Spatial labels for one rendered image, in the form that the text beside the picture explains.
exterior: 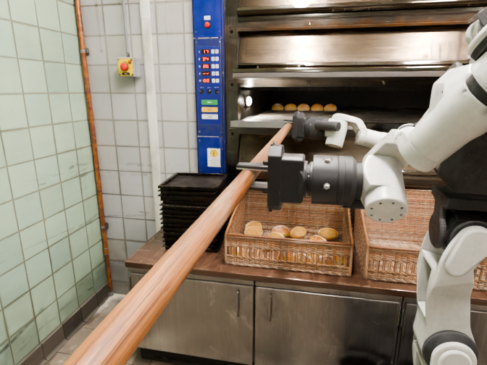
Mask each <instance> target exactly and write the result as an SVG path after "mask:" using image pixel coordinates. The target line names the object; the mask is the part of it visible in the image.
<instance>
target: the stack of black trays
mask: <svg viewBox="0 0 487 365"><path fill-rule="evenodd" d="M227 176H228V174H216V173H192V172H176V173H175V174H173V175H172V176H171V177H169V178H168V179H166V180H165V181H164V182H163V183H161V184H160V185H158V188H160V189H159V190H158V191H160V192H161V193H160V194H159V195H158V196H160V199H161V200H160V201H163V202H162V203H161V204H160V205H159V206H162V208H161V209H160V211H162V212H161V213H160V214H159V215H162V218H160V220H163V221H162V222H161V223H160V224H162V226H161V227H160V229H163V231H161V233H164V235H163V236H162V238H164V240H163V242H165V244H164V245H163V246H162V247H165V249H170V248H171V247H172V246H173V244H174V243H175V242H176V241H177V240H178V239H179V238H180V237H181V236H182V235H183V233H184V232H185V231H186V230H187V229H188V228H189V227H190V226H191V225H192V224H193V223H194V222H195V221H196V220H197V219H198V218H199V217H200V216H201V215H202V214H203V212H204V211H205V210H206V209H207V208H208V207H209V206H210V205H211V204H212V202H213V201H214V200H215V199H216V198H217V197H218V196H219V195H220V194H221V193H222V192H223V191H224V189H226V188H227V186H226V185H227V184H228V183H227V182H225V181H226V180H227V178H226V177H227ZM227 221H228V219H227ZM227 221H226V222H225V224H224V225H223V226H222V228H221V229H220V231H219V232H218V233H217V235H216V236H215V238H214V239H213V241H212V242H211V243H210V244H209V246H208V248H207V249H206V251H205V252H214V253H217V251H218V250H219V249H220V246H221V245H222V242H223V240H224V238H225V231H226V229H227V227H228V224H226V223H227Z"/></svg>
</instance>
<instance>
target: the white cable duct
mask: <svg viewBox="0 0 487 365"><path fill-rule="evenodd" d="M139 1H140V11H141V31H142V41H143V60H144V71H145V81H146V101H147V112H148V122H149V141H150V152H151V171H152V182H153V192H154V211H155V222H156V232H158V231H159V230H161V229H160V227H161V226H162V224H160V223H161V222H162V221H163V220H160V218H162V215H159V214H160V213H161V212H162V211H160V209H161V208H162V206H159V205H160V204H161V203H162V201H160V200H161V199H160V196H158V195H159V194H160V193H161V192H160V191H158V190H159V189H160V188H158V185H160V184H161V172H160V160H159V139H158V127H157V105H156V94H155V82H154V61H153V49H152V38H151V16H150V5H149V0H139Z"/></svg>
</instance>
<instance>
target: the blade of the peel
mask: <svg viewBox="0 0 487 365"><path fill-rule="evenodd" d="M284 125H285V122H284V120H282V119H244V120H235V121H230V126H231V127H271V128H282V127H283V126H284Z"/></svg>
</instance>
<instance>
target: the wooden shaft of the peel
mask: <svg viewBox="0 0 487 365"><path fill-rule="evenodd" d="M291 128H292V125H291V123H286V124H285V125H284V126H283V127H282V128H281V129H280V131H279V132H278V133H277V134H276V135H275V136H274V137H273V138H272V139H271V141H270V142H269V143H268V144H267V145H266V146H265V147H264V148H263V149H262V150H261V151H260V152H259V153H258V154H257V155H256V156H255V157H254V158H253V159H252V160H251V162H250V163H262V162H263V161H264V160H267V157H268V151H269V146H270V144H271V143H275V144H281V142H282V141H283V139H284V138H285V137H286V135H287V134H288V132H289V131H290V129H291ZM260 172H261V171H255V170H246V169H243V170H242V171H241V173H240V174H239V175H238V176H237V177H236V178H235V179H234V180H233V181H232V183H231V184H229V186H228V187H227V188H226V189H224V191H223V192H222V193H221V194H220V195H219V196H218V197H217V198H216V199H215V200H214V201H213V202H212V204H211V205H210V206H209V207H208V208H207V209H206V210H205V211H204V212H203V214H202V215H201V216H200V217H199V218H198V219H197V220H196V221H195V222H194V223H193V224H192V225H191V226H190V227H189V228H188V229H187V230H186V231H185V232H184V233H183V235H182V236H181V237H180V238H179V239H178V240H177V241H176V242H175V243H174V244H173V246H172V247H171V248H170V249H169V250H168V251H167V252H166V253H165V254H164V256H163V257H162V258H161V259H160V260H159V261H158V262H157V263H156V264H155V265H154V266H153V267H152V268H151V269H150V270H149V271H148V272H147V273H146V274H145V275H144V277H143V278H142V279H141V280H140V281H139V282H138V283H137V284H136V285H135V286H134V288H133V289H132V290H131V291H130V292H129V293H128V294H127V295H126V296H125V297H124V298H123V299H122V300H121V301H120V302H119V303H118V304H117V305H116V306H115V308H114V309H113V310H112V311H111V312H110V313H109V314H108V315H107V316H106V317H105V319H104V320H103V321H102V322H101V323H100V324H99V325H98V326H97V327H96V329H95V330H94V331H93V332H92V333H91V334H90V335H89V336H88V337H87V338H86V339H85V340H84V341H83V342H82V343H81V344H80V345H79V346H78V347H77V348H76V350H75V351H74V352H73V353H72V354H71V355H70V356H69V357H68V358H67V359H66V361H65V362H64V363H63V364H62V365H126V363H127V362H128V360H129V358H130V357H131V356H132V355H133V353H134V351H135V350H136V348H137V347H138V346H139V344H140V343H141V341H142V340H143V339H144V338H145V336H146V334H147V333H148V331H149V330H150V329H151V327H152V326H153V324H154V323H155V321H156V320H157V319H158V317H159V316H160V314H161V313H162V312H163V311H164V309H165V307H166V306H167V304H168V303H169V302H170V300H171V299H172V297H173V296H174V295H175V293H176V292H177V290H178V289H179V287H180V286H181V285H182V283H183V282H184V280H185V279H186V278H187V276H188V275H189V273H190V272H191V270H192V269H193V268H194V266H195V265H196V263H197V262H198V260H199V259H200V258H201V256H202V255H203V253H204V252H205V251H206V249H207V248H208V246H209V244H210V243H211V242H212V241H213V239H214V238H215V236H216V235H217V233H218V232H219V231H220V229H221V228H222V226H223V225H224V224H225V222H226V221H227V219H228V217H229V216H230V215H231V214H232V212H233V210H234V209H235V208H236V207H237V205H238V203H239V202H240V201H241V199H242V198H243V196H244V195H245V194H246V192H247V190H248V189H249V188H250V187H251V185H252V183H253V182H254V181H255V180H256V178H257V176H258V175H259V173H260Z"/></svg>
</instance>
